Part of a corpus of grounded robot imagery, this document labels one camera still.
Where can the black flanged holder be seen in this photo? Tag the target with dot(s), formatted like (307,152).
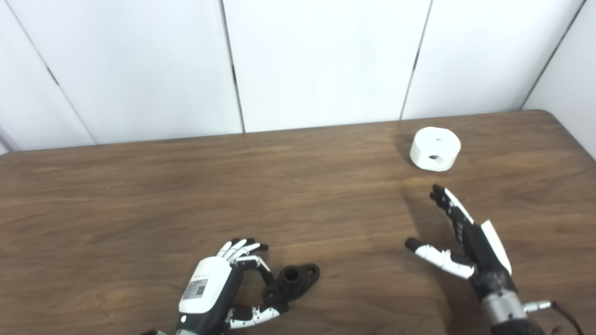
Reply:
(298,284)

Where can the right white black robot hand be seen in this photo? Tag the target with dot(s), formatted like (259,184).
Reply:
(486,260)

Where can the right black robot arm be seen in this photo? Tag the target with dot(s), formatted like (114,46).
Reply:
(505,311)

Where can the round white piece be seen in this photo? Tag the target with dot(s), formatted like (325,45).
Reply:
(426,144)

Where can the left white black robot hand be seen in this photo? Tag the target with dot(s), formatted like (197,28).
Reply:
(205,288)

